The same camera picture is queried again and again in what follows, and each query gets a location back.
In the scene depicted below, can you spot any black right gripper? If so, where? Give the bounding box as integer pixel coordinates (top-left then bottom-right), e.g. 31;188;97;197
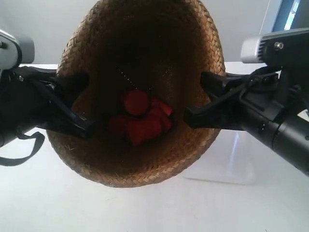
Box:
183;67;302;131

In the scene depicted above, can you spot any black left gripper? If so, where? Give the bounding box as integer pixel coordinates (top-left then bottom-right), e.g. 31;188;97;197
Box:
0;66;95;145

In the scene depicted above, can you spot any brown woven wicker basket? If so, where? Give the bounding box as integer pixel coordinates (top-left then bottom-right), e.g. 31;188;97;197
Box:
47;0;225;188

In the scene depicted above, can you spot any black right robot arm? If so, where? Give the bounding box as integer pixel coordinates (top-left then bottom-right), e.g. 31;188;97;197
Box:
183;67;309;175

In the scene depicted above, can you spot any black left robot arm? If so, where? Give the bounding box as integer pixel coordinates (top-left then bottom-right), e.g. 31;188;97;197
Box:
0;66;96;146

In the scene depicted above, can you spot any white rectangular plastic tray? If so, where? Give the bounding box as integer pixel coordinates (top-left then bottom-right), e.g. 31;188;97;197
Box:
181;130;255;185

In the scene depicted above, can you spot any red wooden block pile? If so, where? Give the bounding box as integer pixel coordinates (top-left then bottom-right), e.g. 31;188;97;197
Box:
108;91;173;145

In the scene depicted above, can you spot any black cable loop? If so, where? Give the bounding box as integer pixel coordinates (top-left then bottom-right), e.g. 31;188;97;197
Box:
0;131;46;167

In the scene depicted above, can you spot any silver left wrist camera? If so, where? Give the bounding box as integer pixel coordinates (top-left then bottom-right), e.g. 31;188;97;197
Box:
0;30;35;70

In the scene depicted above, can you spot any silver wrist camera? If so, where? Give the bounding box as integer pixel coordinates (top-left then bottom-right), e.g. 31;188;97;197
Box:
0;30;35;70
240;28;309;67

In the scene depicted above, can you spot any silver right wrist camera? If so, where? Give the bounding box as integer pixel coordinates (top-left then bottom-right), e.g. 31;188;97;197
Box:
240;28;309;67

